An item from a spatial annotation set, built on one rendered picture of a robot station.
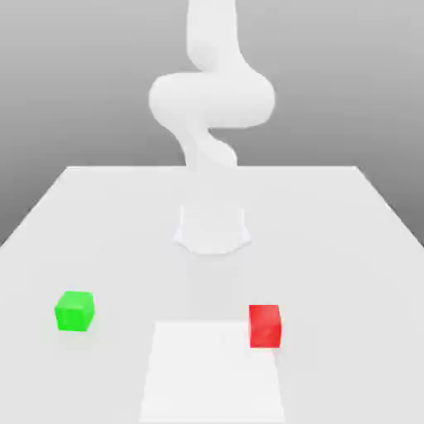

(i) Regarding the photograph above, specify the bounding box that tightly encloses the small red cube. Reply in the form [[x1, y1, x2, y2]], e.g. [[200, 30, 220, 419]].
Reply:
[[248, 303, 283, 349]]

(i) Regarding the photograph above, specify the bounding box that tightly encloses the small green cube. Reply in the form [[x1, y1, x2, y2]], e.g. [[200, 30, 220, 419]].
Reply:
[[54, 290, 96, 333]]

